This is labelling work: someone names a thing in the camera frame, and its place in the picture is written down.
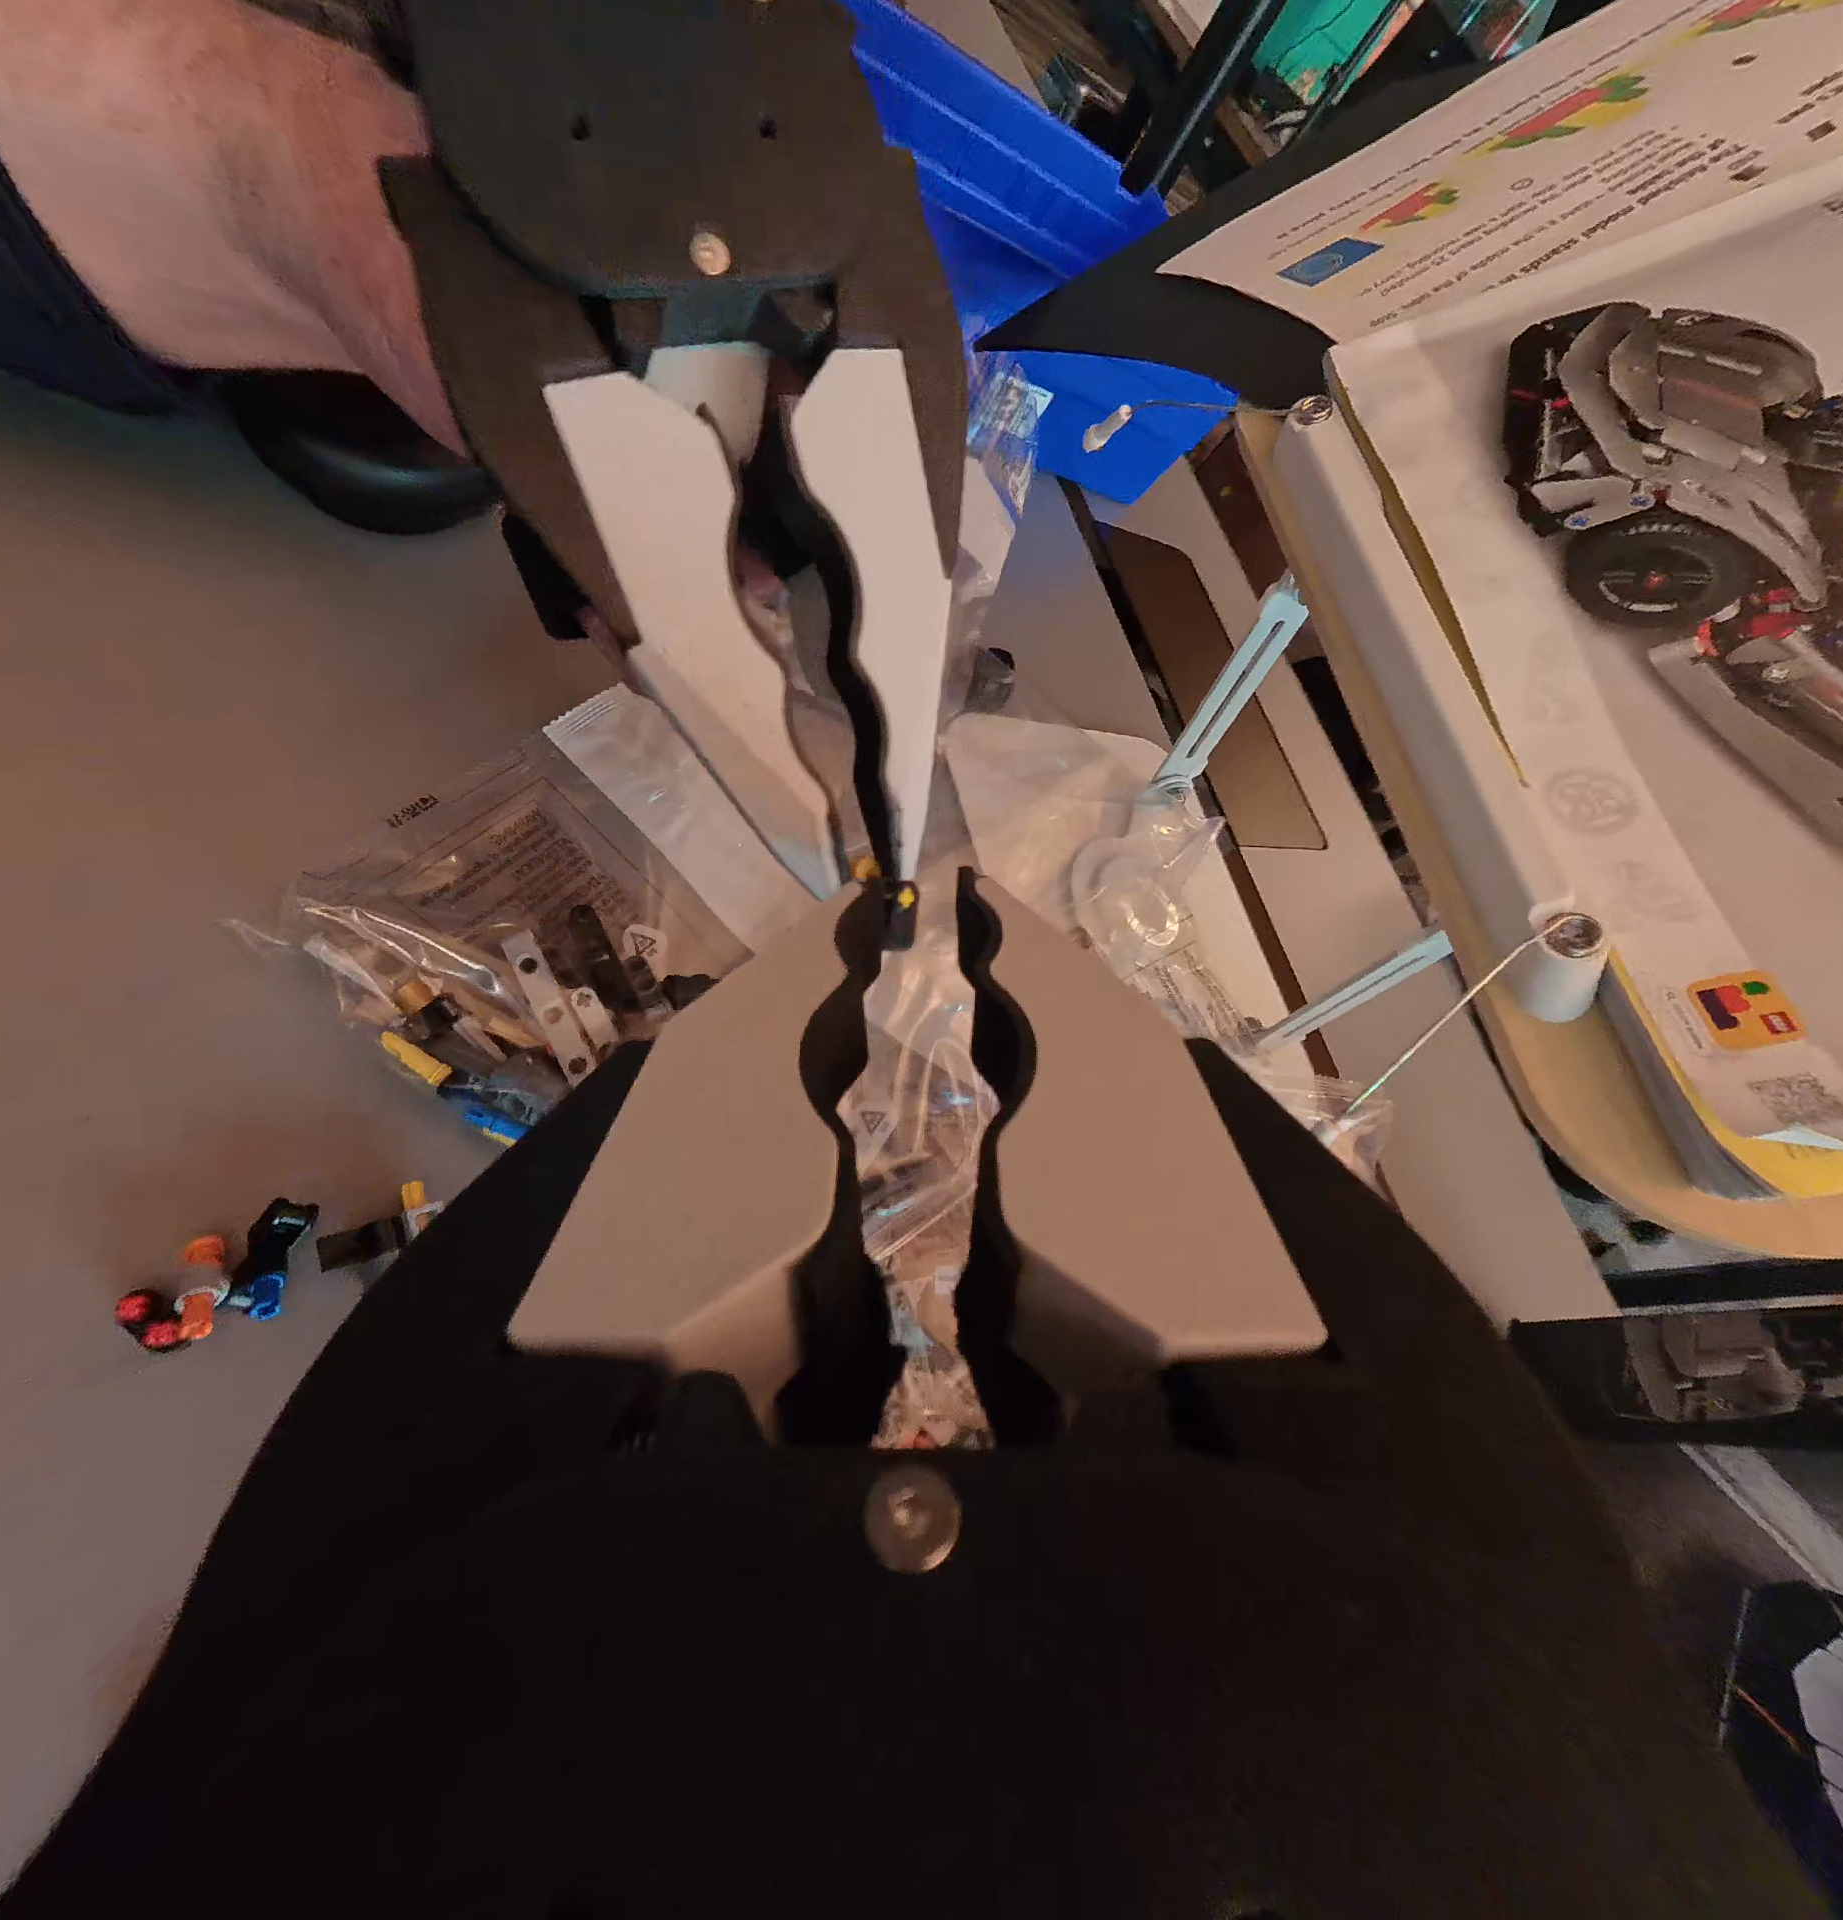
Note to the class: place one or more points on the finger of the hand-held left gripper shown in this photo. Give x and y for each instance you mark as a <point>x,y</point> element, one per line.
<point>651,540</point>
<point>891,525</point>

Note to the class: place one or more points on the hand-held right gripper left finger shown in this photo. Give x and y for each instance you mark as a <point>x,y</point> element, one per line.
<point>666,1199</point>

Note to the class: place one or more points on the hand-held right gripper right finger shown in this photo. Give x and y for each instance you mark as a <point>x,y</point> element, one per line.
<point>1161,1199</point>

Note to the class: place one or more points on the black elbow lego connector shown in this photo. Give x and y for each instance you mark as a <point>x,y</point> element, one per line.
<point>884,921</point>

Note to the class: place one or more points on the pile of clear parts bags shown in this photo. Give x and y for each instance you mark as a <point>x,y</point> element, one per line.
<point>1072,841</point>

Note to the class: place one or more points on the dark lego set box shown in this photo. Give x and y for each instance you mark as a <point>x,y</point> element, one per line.
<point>1684,1358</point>

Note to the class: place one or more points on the white lego instruction booklet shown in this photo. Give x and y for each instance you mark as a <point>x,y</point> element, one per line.
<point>1611,750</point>

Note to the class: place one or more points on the person's left hand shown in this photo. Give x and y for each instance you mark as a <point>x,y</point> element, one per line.
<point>199,166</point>

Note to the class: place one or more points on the small black rubber tire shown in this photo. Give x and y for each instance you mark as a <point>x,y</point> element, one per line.
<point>995,676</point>

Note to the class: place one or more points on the large black rubber tire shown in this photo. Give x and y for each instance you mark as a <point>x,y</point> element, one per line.
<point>349,464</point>

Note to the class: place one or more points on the clear bag of mixed pieces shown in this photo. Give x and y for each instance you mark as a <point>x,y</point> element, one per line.
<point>485,901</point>

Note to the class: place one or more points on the blue plastic bin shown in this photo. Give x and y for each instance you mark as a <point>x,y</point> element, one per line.
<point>1010,183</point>

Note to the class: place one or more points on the yellow-edged booklet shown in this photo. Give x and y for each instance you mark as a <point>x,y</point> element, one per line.
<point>1761,1156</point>

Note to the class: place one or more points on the black metal post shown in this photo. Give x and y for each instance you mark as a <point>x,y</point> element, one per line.
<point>1206,90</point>

